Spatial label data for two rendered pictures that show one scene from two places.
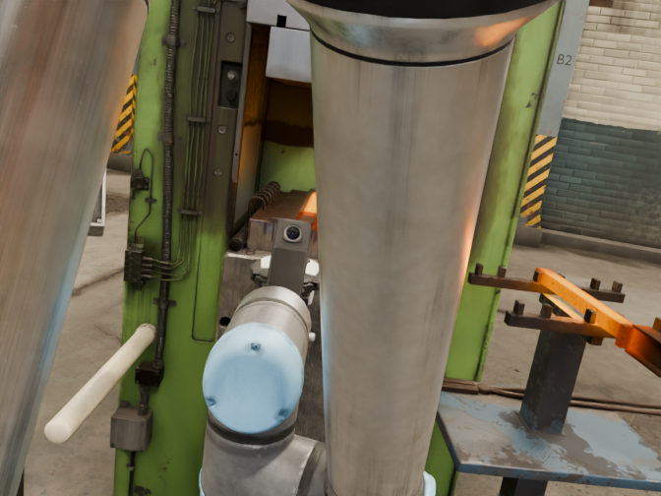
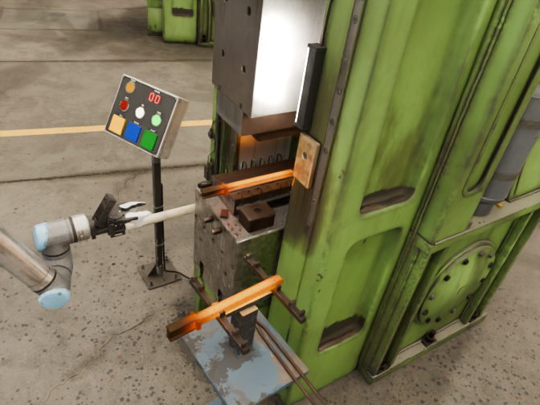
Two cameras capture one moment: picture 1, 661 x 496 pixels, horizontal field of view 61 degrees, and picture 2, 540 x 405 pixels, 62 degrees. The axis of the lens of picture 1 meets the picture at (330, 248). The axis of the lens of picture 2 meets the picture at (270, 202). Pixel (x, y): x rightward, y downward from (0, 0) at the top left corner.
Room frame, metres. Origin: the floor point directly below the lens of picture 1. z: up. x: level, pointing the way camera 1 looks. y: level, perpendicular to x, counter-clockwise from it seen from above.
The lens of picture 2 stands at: (0.42, -1.23, 2.04)
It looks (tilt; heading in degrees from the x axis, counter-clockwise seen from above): 36 degrees down; 53
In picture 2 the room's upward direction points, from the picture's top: 9 degrees clockwise
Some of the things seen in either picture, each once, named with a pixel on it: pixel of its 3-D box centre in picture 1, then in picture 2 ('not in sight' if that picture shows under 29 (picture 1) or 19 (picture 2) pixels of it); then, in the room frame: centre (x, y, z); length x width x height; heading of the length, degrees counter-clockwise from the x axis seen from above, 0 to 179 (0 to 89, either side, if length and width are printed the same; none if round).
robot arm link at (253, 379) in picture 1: (259, 363); (54, 235); (0.51, 0.05, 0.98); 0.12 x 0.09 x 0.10; 0
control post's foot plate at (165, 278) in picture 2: not in sight; (159, 267); (1.07, 0.64, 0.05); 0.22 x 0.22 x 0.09; 0
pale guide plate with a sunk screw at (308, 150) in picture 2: not in sight; (305, 160); (1.28, -0.24, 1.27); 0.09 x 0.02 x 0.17; 90
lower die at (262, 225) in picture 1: (303, 217); (266, 182); (1.36, 0.08, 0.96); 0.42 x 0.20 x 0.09; 0
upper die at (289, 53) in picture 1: (323, 66); (277, 104); (1.36, 0.08, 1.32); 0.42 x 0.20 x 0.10; 0
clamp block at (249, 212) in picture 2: not in sight; (257, 217); (1.21, -0.10, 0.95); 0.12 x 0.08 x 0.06; 0
